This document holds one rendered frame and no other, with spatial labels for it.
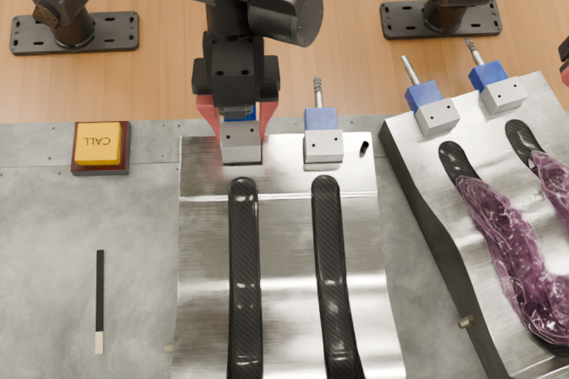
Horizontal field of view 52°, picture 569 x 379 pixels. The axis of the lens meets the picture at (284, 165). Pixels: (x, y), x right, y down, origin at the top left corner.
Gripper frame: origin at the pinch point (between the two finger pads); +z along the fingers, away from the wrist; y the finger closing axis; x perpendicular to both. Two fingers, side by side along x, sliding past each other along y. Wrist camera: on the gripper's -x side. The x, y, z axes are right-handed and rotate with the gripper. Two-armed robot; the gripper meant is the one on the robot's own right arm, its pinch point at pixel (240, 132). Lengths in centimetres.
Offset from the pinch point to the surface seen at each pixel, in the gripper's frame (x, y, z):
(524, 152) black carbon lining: 4.0, 40.5, 8.4
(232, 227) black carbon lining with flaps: -6.9, -1.6, 10.0
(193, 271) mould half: -11.5, -6.6, 12.7
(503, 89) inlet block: 10.0, 37.9, 1.3
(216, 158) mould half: 0.9, -3.5, 4.7
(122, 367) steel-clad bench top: -16.5, -16.8, 25.0
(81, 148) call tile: 7.3, -22.9, 6.7
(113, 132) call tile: 9.4, -18.7, 5.5
